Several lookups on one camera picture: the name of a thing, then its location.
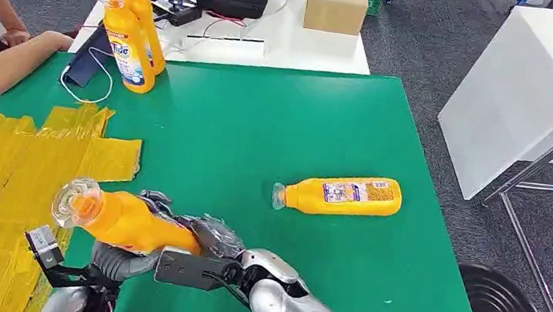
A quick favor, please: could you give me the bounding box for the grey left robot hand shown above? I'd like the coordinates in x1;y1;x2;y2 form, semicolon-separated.
152;245;246;297

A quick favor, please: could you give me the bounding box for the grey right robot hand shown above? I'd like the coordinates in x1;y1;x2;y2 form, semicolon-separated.
133;188;254;265

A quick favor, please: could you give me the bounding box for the orange bottle with clear cap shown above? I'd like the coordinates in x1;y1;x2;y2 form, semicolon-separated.
46;174;210;265

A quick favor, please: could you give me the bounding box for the green table mat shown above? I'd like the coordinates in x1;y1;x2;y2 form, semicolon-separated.
0;25;519;312

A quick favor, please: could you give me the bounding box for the orange bottle with back label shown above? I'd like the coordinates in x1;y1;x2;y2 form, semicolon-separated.
269;162;406;228

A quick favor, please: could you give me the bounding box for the black flat bar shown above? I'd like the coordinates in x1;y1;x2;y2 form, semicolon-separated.
186;29;266;49

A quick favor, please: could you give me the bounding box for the orange Tide bottle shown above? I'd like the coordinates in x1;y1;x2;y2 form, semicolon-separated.
101;0;175;78
83;0;167;96

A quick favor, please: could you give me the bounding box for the dark blue pouch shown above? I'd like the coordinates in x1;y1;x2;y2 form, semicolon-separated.
61;20;118;92

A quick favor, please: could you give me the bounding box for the black power adapter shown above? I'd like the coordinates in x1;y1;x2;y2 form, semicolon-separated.
145;0;205;30

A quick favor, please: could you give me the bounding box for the person's right hand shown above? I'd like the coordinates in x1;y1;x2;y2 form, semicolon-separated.
42;30;76;55

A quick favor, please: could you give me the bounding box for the person's hand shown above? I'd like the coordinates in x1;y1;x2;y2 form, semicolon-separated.
42;30;76;55
1;26;32;50

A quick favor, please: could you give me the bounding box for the brown cardboard box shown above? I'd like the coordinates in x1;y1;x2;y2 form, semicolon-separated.
303;0;371;38

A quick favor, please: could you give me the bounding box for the person's left hand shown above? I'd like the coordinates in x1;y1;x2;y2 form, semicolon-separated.
1;26;32;50

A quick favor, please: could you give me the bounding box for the white side table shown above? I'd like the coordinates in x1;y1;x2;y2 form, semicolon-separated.
427;0;553;213

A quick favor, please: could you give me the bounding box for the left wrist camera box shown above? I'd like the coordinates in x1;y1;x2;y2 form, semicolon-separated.
18;222;102;293

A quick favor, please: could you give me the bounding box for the white cable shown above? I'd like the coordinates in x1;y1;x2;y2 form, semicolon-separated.
56;43;118;107

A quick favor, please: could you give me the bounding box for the red cable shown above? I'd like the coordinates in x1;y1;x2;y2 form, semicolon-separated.
201;9;249;44

